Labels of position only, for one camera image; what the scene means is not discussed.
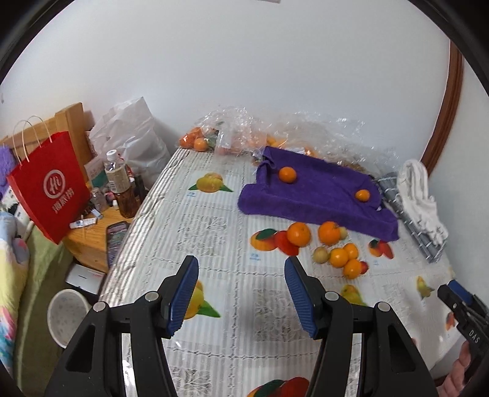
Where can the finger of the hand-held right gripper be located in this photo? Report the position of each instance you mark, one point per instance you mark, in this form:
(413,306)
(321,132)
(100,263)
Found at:
(449,297)

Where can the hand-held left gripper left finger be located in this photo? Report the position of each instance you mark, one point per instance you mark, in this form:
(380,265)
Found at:
(182,297)

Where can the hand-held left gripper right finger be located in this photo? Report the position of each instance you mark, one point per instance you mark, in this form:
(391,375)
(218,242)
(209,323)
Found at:
(301,297)

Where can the pale round longan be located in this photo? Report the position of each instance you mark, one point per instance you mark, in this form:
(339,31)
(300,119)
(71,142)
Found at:
(344,232)
(321,254)

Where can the small orange mandarin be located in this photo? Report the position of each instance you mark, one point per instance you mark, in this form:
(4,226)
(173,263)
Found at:
(339,257)
(287,175)
(351,250)
(352,268)
(362,195)

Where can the large orange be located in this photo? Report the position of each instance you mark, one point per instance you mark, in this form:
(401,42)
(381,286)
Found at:
(298,233)
(329,233)

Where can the person's right hand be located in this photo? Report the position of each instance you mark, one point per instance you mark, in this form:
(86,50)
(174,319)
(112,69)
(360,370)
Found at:
(454,376)

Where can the fruit print tablecloth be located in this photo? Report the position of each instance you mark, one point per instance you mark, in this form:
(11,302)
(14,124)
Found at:
(229,229)

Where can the black smartphone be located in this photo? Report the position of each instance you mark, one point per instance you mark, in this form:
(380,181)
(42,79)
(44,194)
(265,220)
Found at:
(115,242)

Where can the white flat box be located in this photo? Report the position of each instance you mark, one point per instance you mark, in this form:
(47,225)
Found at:
(84,278)

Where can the white towel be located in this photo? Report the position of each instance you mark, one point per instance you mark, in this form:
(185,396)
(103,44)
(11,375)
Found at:
(418,198)

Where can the grey checked cloth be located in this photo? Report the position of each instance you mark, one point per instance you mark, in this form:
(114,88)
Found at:
(397,206)

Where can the wooden nightstand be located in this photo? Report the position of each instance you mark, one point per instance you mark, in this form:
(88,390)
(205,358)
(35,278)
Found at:
(89,244)

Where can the purple towel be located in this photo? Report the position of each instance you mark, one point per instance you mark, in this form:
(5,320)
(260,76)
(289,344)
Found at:
(324,191)

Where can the white trash bin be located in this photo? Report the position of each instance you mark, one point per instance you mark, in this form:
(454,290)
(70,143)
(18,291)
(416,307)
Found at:
(67,317)

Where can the dark small bottle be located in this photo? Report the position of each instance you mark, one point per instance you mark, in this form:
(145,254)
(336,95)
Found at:
(138,187)

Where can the white tube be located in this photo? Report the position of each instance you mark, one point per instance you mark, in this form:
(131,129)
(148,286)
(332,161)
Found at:
(84,223)

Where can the small clear bottle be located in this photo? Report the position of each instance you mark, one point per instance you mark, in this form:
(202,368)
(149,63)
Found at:
(98,199)

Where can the plastic tea bottle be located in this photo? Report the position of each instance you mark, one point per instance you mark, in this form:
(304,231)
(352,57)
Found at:
(119,179)

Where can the green bed sheet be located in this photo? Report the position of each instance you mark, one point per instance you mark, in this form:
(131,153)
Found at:
(42,275)

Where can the bagged mandarin pile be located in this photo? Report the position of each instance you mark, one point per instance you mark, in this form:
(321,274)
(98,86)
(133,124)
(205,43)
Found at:
(200,144)

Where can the white plastic bag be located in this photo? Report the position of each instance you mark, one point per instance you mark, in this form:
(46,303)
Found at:
(133,137)

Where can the clear plastic bag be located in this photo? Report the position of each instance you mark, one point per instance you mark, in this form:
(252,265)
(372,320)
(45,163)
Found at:
(229,126)
(321,129)

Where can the red paper bag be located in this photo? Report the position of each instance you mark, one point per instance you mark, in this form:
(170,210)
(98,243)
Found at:
(49,191)

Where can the colourful printed bedding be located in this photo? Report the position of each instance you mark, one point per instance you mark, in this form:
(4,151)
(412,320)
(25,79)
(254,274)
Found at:
(9,275)

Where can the wooden headboard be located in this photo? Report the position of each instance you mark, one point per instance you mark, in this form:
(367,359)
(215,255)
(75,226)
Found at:
(72,118)

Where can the purple fluffy cloth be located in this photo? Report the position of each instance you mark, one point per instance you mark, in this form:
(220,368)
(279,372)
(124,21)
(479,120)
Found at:
(5,171)

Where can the brown wooden door frame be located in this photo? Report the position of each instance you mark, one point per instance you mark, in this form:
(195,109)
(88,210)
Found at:
(445,114)

